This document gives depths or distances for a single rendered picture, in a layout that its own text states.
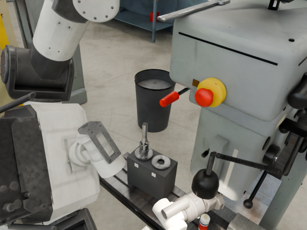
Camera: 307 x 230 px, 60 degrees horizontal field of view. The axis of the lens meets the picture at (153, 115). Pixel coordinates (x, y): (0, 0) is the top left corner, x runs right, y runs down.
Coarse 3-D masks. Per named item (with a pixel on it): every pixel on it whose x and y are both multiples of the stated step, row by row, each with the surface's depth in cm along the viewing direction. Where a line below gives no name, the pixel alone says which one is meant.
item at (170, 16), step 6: (210, 0) 63; (216, 0) 62; (222, 0) 63; (228, 0) 63; (192, 6) 57; (198, 6) 57; (204, 6) 58; (210, 6) 59; (174, 12) 52; (180, 12) 53; (186, 12) 53; (192, 12) 55; (162, 18) 49; (168, 18) 49; (174, 18) 51
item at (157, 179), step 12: (132, 156) 129; (144, 156) 127; (156, 156) 127; (132, 168) 130; (144, 168) 124; (156, 168) 122; (168, 168) 123; (132, 180) 136; (144, 180) 129; (156, 180) 124; (168, 180) 125; (156, 192) 128; (168, 192) 132
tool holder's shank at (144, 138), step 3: (144, 123) 119; (147, 123) 119; (144, 126) 118; (147, 126) 118; (144, 129) 119; (147, 129) 120; (144, 132) 120; (147, 132) 121; (144, 135) 121; (144, 138) 122; (147, 138) 123; (141, 141) 124; (144, 141) 123; (147, 141) 124
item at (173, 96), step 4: (184, 88) 66; (188, 88) 67; (172, 92) 64; (176, 92) 64; (180, 92) 65; (184, 92) 66; (168, 96) 62; (172, 96) 62; (176, 96) 63; (160, 100) 62; (164, 100) 61; (168, 100) 61; (172, 100) 62; (160, 104) 62; (164, 104) 61; (168, 104) 62
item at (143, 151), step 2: (140, 146) 124; (148, 146) 125; (140, 148) 125; (142, 148) 124; (144, 148) 124; (146, 148) 124; (148, 148) 126; (140, 150) 126; (142, 150) 125; (144, 150) 125; (146, 150) 125; (148, 150) 127; (140, 152) 127; (142, 152) 126; (144, 152) 126; (146, 152) 126; (148, 152) 128; (140, 154) 127; (142, 154) 127; (144, 154) 126; (146, 154) 127
